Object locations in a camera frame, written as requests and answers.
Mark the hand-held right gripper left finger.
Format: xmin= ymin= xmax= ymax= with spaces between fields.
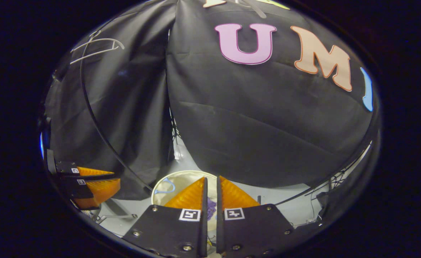
xmin=123 ymin=177 xmax=209 ymax=258

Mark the purple ribbed shirt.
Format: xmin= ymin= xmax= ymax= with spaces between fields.
xmin=207 ymin=198 xmax=217 ymax=221

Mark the black cable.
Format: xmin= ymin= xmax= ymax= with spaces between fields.
xmin=305 ymin=171 xmax=345 ymax=197

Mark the black clothes rack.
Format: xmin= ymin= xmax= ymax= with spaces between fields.
xmin=80 ymin=30 xmax=374 ymax=206

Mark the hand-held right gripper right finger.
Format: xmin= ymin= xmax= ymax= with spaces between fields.
xmin=216 ymin=176 xmax=295 ymax=258

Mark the cream laundry hamper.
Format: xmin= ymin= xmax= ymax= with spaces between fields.
xmin=151 ymin=170 xmax=220 ymax=251

